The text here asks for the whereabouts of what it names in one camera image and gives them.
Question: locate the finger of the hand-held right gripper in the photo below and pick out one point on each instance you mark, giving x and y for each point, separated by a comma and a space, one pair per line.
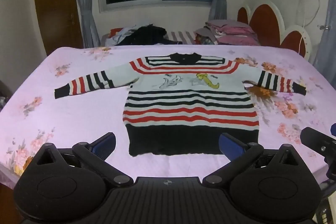
333, 129
315, 141

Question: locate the black garment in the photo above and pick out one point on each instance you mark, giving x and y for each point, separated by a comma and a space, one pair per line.
149, 35

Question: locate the grey door panel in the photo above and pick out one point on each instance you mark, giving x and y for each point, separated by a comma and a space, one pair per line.
326, 16

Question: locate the colourful printed cloth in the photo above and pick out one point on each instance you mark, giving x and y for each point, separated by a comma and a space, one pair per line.
206, 39

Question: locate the striped knit sweater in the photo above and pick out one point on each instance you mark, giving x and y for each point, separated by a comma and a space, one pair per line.
189, 108

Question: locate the brown wooden door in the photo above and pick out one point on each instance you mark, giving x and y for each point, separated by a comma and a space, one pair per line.
56, 3

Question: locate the pink floral bed sheet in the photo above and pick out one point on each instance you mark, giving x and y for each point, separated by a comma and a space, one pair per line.
78, 113

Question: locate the mauve pillow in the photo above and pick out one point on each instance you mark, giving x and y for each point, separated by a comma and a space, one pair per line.
228, 24

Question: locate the light mixed clothes pile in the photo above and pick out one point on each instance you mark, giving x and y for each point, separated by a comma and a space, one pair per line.
119, 36

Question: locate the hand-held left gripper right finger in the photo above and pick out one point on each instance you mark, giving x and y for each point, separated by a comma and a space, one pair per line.
231, 145

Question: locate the red and white headboard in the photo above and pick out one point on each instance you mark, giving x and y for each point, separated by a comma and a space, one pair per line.
265, 22

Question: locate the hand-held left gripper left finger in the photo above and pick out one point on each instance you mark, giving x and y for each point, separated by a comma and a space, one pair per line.
105, 145

